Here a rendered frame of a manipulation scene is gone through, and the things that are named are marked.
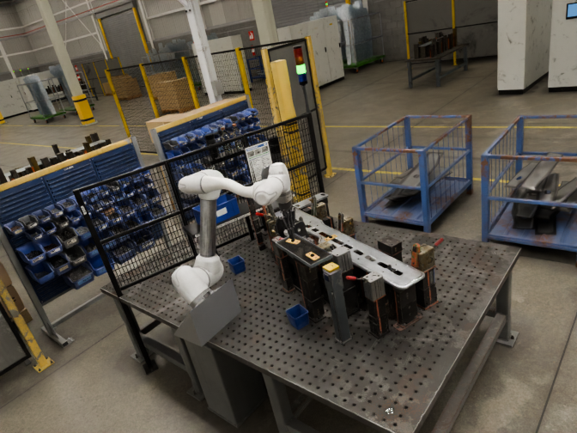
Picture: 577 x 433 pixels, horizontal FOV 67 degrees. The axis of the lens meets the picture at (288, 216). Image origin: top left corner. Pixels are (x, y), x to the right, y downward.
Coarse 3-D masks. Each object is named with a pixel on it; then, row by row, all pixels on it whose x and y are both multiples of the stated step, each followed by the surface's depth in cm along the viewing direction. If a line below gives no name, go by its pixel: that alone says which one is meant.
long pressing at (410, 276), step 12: (312, 216) 310; (312, 228) 295; (324, 228) 291; (324, 240) 276; (348, 240) 270; (372, 252) 252; (360, 264) 242; (372, 264) 241; (396, 264) 236; (384, 276) 228; (396, 276) 226; (408, 276) 224; (420, 276) 222; (396, 288) 219
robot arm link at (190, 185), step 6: (192, 174) 256; (198, 174) 254; (204, 174) 258; (180, 180) 255; (186, 180) 251; (192, 180) 249; (198, 180) 248; (180, 186) 255; (186, 186) 251; (192, 186) 249; (198, 186) 248; (186, 192) 255; (192, 192) 252; (198, 192) 251; (204, 192) 251
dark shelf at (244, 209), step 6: (294, 192) 350; (240, 204) 349; (246, 204) 347; (258, 204) 342; (240, 210) 338; (246, 210) 335; (258, 210) 337; (234, 216) 329; (240, 216) 330; (222, 222) 325; (228, 222) 326; (186, 228) 328; (192, 228) 326; (198, 228) 323; (216, 228) 322; (192, 234) 316; (198, 234) 316
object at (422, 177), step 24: (408, 120) 530; (360, 144) 464; (408, 144) 543; (432, 144) 419; (360, 168) 466; (408, 168) 558; (432, 168) 479; (360, 192) 477; (408, 192) 469; (432, 192) 506; (456, 192) 486; (384, 216) 471; (408, 216) 463; (432, 216) 446
